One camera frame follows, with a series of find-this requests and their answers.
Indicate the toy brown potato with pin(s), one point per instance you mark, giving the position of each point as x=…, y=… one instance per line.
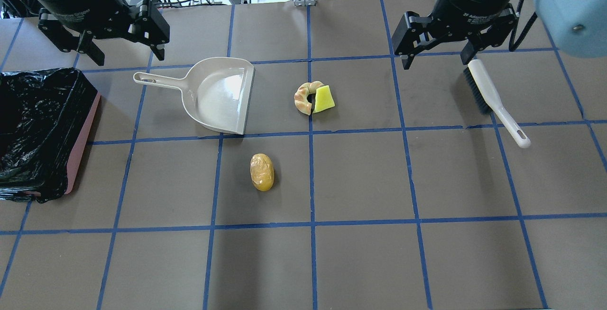
x=262, y=172

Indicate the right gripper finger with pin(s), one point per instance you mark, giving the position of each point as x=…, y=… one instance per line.
x=494, y=36
x=413, y=35

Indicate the white hand brush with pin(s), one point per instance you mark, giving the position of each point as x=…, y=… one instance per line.
x=488, y=100

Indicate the yellow toy cheese wedge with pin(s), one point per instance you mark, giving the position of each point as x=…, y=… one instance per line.
x=324, y=99

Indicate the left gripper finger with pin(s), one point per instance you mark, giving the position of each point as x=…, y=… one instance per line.
x=149, y=27
x=65, y=41

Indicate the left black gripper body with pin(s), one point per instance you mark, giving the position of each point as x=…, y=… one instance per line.
x=78, y=4

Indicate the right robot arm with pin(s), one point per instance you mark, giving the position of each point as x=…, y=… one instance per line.
x=578, y=27

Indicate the beige plastic dustpan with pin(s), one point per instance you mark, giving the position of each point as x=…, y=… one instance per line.
x=215, y=92

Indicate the bin with black bag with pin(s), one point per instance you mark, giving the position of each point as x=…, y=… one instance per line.
x=42, y=115

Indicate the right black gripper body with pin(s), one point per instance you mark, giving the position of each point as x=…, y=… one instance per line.
x=467, y=4

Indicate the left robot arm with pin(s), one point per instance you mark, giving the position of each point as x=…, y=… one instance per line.
x=74, y=25

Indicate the toy croissant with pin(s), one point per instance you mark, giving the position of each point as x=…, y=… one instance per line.
x=301, y=101

